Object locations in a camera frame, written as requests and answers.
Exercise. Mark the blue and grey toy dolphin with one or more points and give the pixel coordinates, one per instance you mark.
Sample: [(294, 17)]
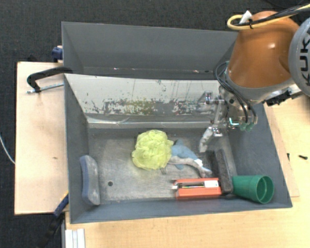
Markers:
[(182, 152)]

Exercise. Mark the orange and white box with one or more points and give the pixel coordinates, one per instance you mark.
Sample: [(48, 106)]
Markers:
[(199, 191)]

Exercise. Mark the yellow-green mesh bath sponge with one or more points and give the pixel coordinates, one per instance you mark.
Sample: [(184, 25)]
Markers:
[(151, 150)]

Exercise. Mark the grey metal bin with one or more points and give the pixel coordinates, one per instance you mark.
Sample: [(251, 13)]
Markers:
[(149, 50)]

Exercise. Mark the black flat eraser block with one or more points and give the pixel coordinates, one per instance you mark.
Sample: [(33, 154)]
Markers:
[(222, 169)]

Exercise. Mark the green plastic cup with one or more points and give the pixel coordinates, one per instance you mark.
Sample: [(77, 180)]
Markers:
[(248, 186)]

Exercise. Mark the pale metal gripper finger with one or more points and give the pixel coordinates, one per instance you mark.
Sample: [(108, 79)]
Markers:
[(205, 139), (208, 106)]

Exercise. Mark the small black screw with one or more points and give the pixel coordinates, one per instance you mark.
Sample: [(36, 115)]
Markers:
[(303, 157)]

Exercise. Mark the blue-grey curved sponge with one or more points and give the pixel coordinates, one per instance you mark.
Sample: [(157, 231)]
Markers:
[(90, 179)]

